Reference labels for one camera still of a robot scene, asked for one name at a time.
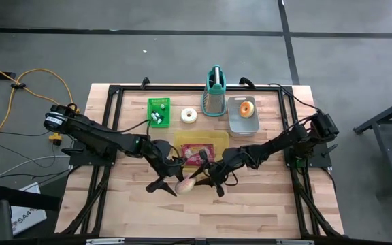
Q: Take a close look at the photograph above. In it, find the pink frosted sprinkled donut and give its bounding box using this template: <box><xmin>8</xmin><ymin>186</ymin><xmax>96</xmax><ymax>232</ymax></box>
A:
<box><xmin>238</xmin><ymin>101</ymin><xmax>255</xmax><ymax>119</ymax></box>

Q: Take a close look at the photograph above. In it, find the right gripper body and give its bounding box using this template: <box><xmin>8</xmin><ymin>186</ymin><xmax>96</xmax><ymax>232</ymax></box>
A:
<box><xmin>199</xmin><ymin>149</ymin><xmax>248</xmax><ymax>198</ymax></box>

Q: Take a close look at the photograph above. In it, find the red popcorn packet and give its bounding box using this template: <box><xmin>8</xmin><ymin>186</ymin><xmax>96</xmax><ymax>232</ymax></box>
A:
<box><xmin>181</xmin><ymin>143</ymin><xmax>216</xmax><ymax>168</ymax></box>

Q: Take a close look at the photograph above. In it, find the white floor cable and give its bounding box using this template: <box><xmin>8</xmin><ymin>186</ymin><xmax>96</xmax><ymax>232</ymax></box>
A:
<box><xmin>0</xmin><ymin>154</ymin><xmax>71</xmax><ymax>182</ymax></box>

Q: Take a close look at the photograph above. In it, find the white printed cardboard box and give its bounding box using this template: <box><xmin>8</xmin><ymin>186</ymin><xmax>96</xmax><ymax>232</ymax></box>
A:
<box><xmin>10</xmin><ymin>182</ymin><xmax>48</xmax><ymax>236</ymax></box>

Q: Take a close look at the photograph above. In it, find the yellow extension cable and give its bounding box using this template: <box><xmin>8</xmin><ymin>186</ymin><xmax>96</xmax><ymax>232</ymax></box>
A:
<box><xmin>0</xmin><ymin>57</ymin><xmax>81</xmax><ymax>146</ymax></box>

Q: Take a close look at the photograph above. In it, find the black flat beam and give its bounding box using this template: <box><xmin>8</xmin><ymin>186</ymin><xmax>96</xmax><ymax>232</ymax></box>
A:
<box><xmin>0</xmin><ymin>183</ymin><xmax>61</xmax><ymax>212</ymax></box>

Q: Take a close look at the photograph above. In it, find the black metal stand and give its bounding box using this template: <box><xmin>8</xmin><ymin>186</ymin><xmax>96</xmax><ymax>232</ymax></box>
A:
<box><xmin>353</xmin><ymin>92</ymin><xmax>392</xmax><ymax>198</ymax></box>

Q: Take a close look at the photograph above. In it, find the teal-handled metal box grater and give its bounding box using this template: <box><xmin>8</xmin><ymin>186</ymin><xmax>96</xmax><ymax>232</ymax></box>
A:
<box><xmin>201</xmin><ymin>64</ymin><xmax>227</xmax><ymax>118</ymax></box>

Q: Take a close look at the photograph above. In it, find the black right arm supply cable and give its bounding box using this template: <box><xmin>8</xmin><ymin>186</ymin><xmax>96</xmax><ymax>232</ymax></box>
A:
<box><xmin>268</xmin><ymin>82</ymin><xmax>323</xmax><ymax>113</ymax></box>

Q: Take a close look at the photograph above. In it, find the yellow translucent plastic bin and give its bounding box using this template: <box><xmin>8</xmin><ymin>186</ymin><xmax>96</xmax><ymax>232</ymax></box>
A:
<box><xmin>174</xmin><ymin>131</ymin><xmax>230</xmax><ymax>171</ymax></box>

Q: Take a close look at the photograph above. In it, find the grey plastic bin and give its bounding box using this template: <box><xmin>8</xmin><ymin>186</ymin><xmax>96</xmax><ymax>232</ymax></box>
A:
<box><xmin>227</xmin><ymin>95</ymin><xmax>261</xmax><ymax>137</ymax></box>

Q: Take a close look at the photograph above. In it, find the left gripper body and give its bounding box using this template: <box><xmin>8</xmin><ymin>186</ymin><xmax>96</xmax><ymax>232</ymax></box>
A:
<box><xmin>150</xmin><ymin>141</ymin><xmax>185</xmax><ymax>180</ymax></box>

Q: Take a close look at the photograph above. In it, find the white donut with sprinkles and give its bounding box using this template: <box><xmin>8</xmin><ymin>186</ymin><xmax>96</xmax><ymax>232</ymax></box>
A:
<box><xmin>174</xmin><ymin>176</ymin><xmax>198</xmax><ymax>195</ymax></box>

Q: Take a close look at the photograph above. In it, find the green plastic mesh basket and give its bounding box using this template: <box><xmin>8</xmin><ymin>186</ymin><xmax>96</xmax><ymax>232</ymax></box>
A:
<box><xmin>147</xmin><ymin>97</ymin><xmax>172</xmax><ymax>129</ymax></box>

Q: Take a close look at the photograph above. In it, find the cream frosted donut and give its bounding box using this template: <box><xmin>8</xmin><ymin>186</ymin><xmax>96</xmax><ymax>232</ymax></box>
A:
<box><xmin>180</xmin><ymin>108</ymin><xmax>198</xmax><ymax>125</ymax></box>

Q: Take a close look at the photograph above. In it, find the silver frame bracket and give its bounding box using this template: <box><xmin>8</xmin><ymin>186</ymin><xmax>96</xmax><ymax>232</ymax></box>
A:
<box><xmin>276</xmin><ymin>238</ymin><xmax>315</xmax><ymax>245</ymax></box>
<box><xmin>85</xmin><ymin>238</ymin><xmax>126</xmax><ymax>245</ymax></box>

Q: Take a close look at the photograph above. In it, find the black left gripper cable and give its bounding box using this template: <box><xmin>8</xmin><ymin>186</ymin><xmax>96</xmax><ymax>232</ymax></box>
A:
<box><xmin>116</xmin><ymin>118</ymin><xmax>152</xmax><ymax>137</ymax></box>

